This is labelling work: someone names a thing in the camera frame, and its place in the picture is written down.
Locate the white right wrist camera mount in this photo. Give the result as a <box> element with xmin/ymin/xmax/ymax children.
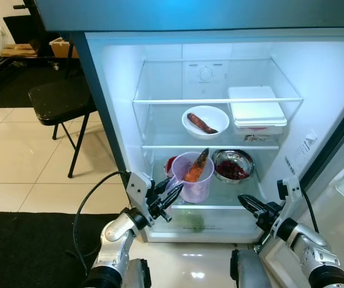
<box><xmin>262</xmin><ymin>177</ymin><xmax>304</xmax><ymax>244</ymax></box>

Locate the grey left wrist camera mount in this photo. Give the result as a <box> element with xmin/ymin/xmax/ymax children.
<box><xmin>126</xmin><ymin>171</ymin><xmax>155</xmax><ymax>227</ymax></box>

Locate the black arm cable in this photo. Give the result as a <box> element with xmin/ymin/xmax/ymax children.
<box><xmin>301</xmin><ymin>189</ymin><xmax>319</xmax><ymax>235</ymax></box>
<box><xmin>71</xmin><ymin>170</ymin><xmax>130</xmax><ymax>277</ymax></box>

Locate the dark red chopped food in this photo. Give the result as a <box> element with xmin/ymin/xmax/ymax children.
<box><xmin>216</xmin><ymin>161</ymin><xmax>250</xmax><ymax>181</ymax></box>

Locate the red round object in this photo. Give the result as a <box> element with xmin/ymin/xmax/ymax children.
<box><xmin>163</xmin><ymin>156</ymin><xmax>178</xmax><ymax>178</ymax></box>

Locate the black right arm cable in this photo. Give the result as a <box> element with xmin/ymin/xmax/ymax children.
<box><xmin>301</xmin><ymin>189</ymin><xmax>319</xmax><ymax>235</ymax></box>

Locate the small cardboard box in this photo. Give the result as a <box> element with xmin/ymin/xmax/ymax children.
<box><xmin>49</xmin><ymin>37</ymin><xmax>79</xmax><ymax>59</ymax></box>

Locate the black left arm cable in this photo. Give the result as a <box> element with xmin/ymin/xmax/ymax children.
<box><xmin>71</xmin><ymin>170</ymin><xmax>130</xmax><ymax>277</ymax></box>

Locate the black folding stool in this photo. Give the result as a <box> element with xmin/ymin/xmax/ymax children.
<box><xmin>28</xmin><ymin>78</ymin><xmax>98</xmax><ymax>179</ymax></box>

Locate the stainless steel bowl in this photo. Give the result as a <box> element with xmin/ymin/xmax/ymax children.
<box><xmin>211</xmin><ymin>149</ymin><xmax>256</xmax><ymax>184</ymax></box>

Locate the grey robot right leg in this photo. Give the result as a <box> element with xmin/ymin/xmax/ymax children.
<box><xmin>230</xmin><ymin>248</ymin><xmax>273</xmax><ymax>288</ymax></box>

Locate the white lidded food container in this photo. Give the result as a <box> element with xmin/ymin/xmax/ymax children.
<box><xmin>228</xmin><ymin>86</ymin><xmax>288</xmax><ymax>135</ymax></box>

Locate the white round bowl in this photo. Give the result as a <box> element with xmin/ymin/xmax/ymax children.
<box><xmin>181</xmin><ymin>106</ymin><xmax>230</xmax><ymax>140</ymax></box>

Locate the clear crisper drawer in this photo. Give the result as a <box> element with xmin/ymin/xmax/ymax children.
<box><xmin>145</xmin><ymin>207</ymin><xmax>262</xmax><ymax>244</ymax></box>

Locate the orange brown sweet potato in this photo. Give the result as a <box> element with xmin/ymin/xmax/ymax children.
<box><xmin>184</xmin><ymin>148</ymin><xmax>210</xmax><ymax>183</ymax></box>
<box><xmin>187</xmin><ymin>112</ymin><xmax>219</xmax><ymax>135</ymax></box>

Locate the clear purple measuring cup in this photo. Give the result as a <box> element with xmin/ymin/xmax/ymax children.
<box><xmin>170</xmin><ymin>152</ymin><xmax>215</xmax><ymax>204</ymax></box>

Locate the glass fridge shelf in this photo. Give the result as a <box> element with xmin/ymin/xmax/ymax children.
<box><xmin>140</xmin><ymin>105</ymin><xmax>282</xmax><ymax>151</ymax></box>
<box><xmin>151</xmin><ymin>150</ymin><xmax>262</xmax><ymax>211</ymax></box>
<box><xmin>133</xmin><ymin>57</ymin><xmax>304</xmax><ymax>106</ymax></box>

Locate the stainless steel fridge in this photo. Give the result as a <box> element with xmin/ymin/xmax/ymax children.
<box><xmin>34</xmin><ymin>0</ymin><xmax>344</xmax><ymax>288</ymax></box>

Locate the fridge temperature dial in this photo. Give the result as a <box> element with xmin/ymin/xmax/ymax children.
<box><xmin>197</xmin><ymin>66</ymin><xmax>214</xmax><ymax>83</ymax></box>

